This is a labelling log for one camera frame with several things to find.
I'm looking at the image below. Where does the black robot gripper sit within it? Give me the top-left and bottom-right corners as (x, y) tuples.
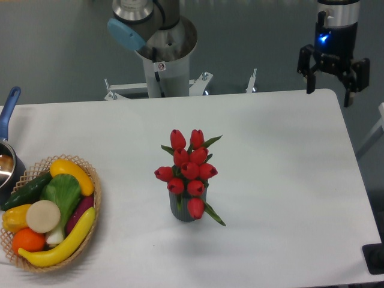
(297, 23), (370, 107)

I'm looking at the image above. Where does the red tulip bouquet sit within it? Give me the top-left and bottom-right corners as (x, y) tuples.
(154, 129), (226, 227)

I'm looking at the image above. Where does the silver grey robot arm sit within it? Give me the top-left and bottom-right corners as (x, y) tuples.
(107, 1), (370, 107)

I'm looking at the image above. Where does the silver robot wrist link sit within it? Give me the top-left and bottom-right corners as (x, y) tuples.
(317, 0), (361, 28)

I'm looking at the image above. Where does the grey ribbed vase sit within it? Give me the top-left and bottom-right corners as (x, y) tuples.
(169, 190), (196, 222)

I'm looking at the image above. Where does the black device at table edge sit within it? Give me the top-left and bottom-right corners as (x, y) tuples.
(362, 243), (383, 275)

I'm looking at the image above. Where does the purple eggplant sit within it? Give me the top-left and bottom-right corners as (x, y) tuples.
(65, 196), (94, 235)

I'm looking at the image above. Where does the green bok choy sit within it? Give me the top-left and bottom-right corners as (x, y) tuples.
(40, 174), (81, 247)

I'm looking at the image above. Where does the woven wicker basket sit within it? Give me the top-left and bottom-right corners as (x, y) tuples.
(1, 155), (101, 272)

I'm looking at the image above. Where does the beige round disc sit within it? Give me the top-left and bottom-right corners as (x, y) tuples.
(26, 200), (61, 233)

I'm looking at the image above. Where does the green cucumber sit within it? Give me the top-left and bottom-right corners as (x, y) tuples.
(1, 172), (52, 211)

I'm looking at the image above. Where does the yellow banana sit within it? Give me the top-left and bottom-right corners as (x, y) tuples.
(19, 207), (96, 268)

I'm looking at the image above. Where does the orange fruit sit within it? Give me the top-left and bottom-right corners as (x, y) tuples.
(12, 228), (46, 255)

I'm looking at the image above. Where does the yellow bell pepper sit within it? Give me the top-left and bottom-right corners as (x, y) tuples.
(2, 204), (31, 233)

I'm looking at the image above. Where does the white frame at right edge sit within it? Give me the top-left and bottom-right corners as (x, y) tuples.
(355, 103), (383, 161)

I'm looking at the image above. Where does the white metal robot base frame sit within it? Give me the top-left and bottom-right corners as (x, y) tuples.
(103, 68), (258, 101)

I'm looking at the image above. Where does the blue handled saucepan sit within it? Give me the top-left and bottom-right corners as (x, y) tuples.
(1, 86), (25, 205)

